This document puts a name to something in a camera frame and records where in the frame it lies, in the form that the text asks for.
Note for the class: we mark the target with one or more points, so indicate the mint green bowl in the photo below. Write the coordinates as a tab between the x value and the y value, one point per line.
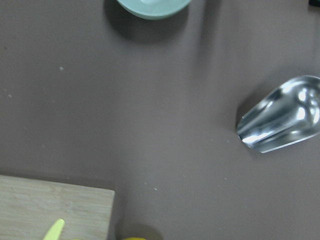
154	9

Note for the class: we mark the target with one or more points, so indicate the upper whole lemon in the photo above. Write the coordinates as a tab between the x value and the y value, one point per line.
134	238

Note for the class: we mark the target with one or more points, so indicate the silver metal scoop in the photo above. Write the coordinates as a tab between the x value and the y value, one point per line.
287	115

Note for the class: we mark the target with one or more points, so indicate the yellow plastic knife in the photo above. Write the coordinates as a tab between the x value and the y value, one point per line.
55	231

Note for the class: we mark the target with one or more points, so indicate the bamboo cutting board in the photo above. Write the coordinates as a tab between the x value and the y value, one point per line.
29	207

